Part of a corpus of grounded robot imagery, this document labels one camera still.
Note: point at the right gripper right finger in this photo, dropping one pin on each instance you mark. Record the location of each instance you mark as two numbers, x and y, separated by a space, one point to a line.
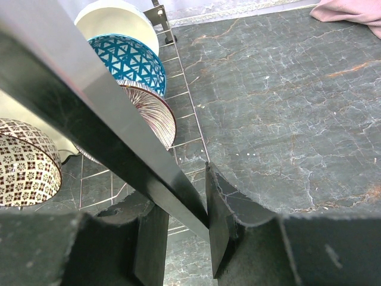
252 245

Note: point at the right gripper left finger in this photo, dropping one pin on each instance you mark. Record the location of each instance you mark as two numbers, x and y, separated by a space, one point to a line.
122 245

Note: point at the brown cross patterned bowl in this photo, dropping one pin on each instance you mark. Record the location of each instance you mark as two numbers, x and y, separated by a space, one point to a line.
30 165

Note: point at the blue triangle patterned bowl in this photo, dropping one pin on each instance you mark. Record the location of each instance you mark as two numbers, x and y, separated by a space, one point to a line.
127 58

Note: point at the stainless steel dish rack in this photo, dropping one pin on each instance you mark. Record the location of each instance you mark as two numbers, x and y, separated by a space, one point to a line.
49 67

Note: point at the plain white bowl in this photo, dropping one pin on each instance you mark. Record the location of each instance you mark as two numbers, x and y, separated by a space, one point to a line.
117 17

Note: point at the white scalloped bowl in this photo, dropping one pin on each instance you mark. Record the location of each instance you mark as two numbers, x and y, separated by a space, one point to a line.
11 109

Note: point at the dusty pink cloth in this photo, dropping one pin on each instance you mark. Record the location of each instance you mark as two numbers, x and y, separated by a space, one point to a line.
366 12

